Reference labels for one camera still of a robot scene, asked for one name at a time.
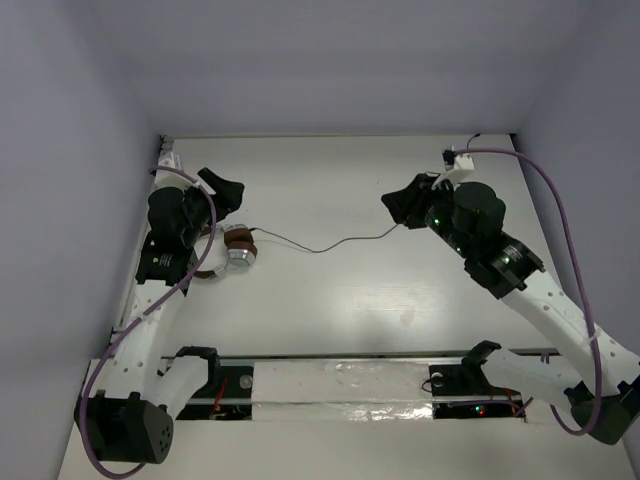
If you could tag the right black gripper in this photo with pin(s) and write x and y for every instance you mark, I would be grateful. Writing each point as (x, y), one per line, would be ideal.
(412, 198)

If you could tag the silver taped mounting rail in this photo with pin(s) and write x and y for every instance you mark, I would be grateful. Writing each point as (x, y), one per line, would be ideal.
(349, 389)

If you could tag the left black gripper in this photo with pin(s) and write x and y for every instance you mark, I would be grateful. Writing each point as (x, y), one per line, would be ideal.
(206, 198)

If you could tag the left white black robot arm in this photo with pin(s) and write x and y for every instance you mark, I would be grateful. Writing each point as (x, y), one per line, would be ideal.
(127, 408)

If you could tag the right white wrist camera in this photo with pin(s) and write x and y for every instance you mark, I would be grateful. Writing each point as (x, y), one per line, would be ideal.
(458, 166)

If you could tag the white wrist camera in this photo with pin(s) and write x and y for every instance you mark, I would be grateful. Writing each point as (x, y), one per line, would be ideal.
(458, 166)
(168, 163)

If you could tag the brown silver headphones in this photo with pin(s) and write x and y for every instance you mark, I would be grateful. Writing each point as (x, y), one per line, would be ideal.
(241, 251)

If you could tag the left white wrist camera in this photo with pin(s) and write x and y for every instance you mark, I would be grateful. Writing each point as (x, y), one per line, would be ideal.
(168, 163)

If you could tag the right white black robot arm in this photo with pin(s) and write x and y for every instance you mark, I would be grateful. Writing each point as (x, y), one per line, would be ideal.
(599, 387)

